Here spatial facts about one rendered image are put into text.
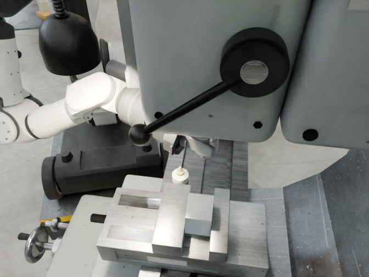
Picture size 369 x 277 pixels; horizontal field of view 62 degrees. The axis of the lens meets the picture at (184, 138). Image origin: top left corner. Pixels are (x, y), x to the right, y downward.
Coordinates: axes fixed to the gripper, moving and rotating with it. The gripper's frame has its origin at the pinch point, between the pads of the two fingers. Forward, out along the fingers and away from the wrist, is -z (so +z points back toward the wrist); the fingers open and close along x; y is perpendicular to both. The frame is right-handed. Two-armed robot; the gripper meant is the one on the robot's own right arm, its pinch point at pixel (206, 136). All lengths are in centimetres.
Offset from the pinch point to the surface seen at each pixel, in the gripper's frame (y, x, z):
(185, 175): 18.9, 3.0, 6.2
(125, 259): 25.5, -18.8, 7.4
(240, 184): 27.3, 14.2, -4.2
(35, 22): 94, 133, 268
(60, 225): 69, -11, 55
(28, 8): 95, 151, 304
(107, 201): 48, -1, 34
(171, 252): 18.9, -14.6, -1.9
